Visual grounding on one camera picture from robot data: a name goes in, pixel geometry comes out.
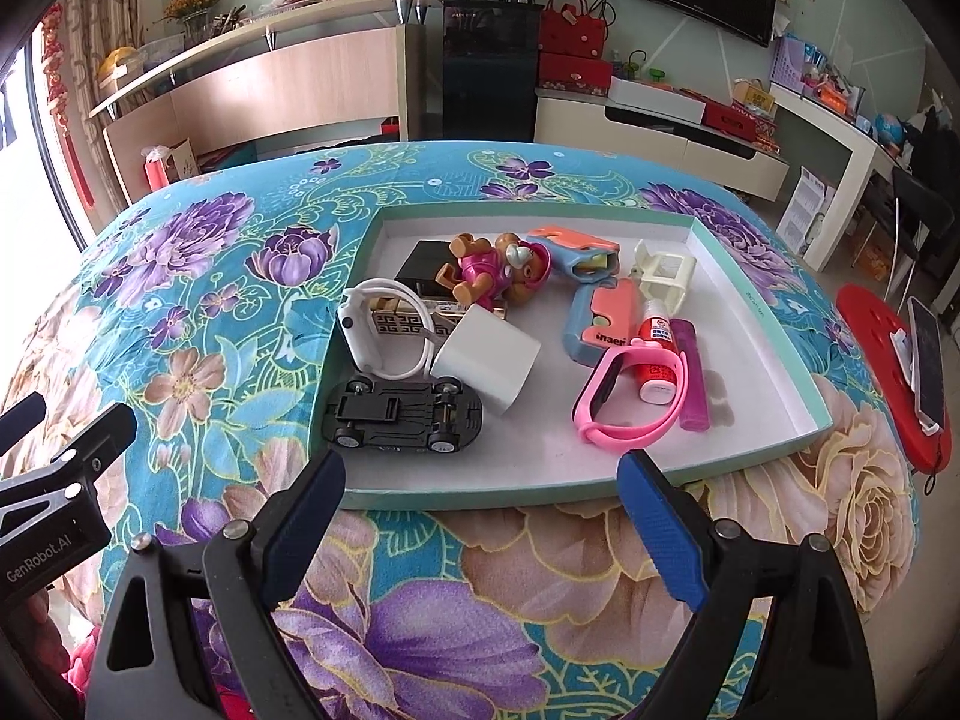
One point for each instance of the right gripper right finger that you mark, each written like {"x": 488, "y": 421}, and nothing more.
{"x": 813, "y": 660}

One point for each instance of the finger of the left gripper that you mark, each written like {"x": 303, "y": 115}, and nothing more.
{"x": 91, "y": 453}
{"x": 17, "y": 422}

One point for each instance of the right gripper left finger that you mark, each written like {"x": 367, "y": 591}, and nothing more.
{"x": 149, "y": 662}

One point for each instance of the purple lighter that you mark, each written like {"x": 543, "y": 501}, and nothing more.
{"x": 694, "y": 417}

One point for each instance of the pink smart watch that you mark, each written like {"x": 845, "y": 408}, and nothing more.
{"x": 587, "y": 408}

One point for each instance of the white smart watch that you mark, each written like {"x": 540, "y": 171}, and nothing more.
{"x": 359, "y": 330}

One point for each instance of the black toy car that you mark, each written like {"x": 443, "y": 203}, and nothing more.
{"x": 427, "y": 415}

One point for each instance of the patterned white rectangular block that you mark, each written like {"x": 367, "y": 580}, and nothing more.
{"x": 392, "y": 316}

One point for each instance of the blue orange toy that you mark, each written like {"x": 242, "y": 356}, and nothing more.
{"x": 578, "y": 256}
{"x": 601, "y": 315}

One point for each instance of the cream plastic hair claw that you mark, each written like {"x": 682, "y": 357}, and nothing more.
{"x": 662, "y": 276}

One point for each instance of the black power adapter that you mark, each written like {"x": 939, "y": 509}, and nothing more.
{"x": 430, "y": 270}

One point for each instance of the white power adapter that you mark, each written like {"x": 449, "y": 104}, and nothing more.
{"x": 489, "y": 355}

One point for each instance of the brown pink puppy toy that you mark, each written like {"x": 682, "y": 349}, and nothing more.
{"x": 484, "y": 273}

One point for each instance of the red paper bag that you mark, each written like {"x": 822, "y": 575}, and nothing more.
{"x": 158, "y": 166}

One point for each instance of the smartphone on stool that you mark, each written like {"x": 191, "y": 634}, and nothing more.
{"x": 926, "y": 367}

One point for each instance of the red plastic stool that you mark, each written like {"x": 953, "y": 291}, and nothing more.
{"x": 873, "y": 322}

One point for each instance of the teal cardboard box tray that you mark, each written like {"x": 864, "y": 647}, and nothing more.
{"x": 765, "y": 402}

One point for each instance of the red hanging knot ornament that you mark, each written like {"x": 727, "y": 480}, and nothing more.
{"x": 53, "y": 65}

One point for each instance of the black chair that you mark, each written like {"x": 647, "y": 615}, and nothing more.
{"x": 916, "y": 218}

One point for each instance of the orange flower vase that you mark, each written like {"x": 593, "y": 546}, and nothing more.
{"x": 193, "y": 16}

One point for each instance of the wooden bar counter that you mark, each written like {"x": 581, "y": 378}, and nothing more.
{"x": 331, "y": 63}

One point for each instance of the white desk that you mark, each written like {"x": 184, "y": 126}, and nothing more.
{"x": 837, "y": 151}

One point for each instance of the white flat box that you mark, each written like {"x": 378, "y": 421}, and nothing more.
{"x": 655, "y": 100}

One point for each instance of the white tv cabinet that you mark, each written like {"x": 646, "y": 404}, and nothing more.
{"x": 568, "y": 119}

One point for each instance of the black water dispenser cabinet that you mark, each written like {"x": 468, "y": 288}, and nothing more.
{"x": 490, "y": 69}

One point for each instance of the red gift box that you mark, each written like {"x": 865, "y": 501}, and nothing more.
{"x": 574, "y": 74}

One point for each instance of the red handbag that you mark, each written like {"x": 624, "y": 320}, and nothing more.
{"x": 568, "y": 27}

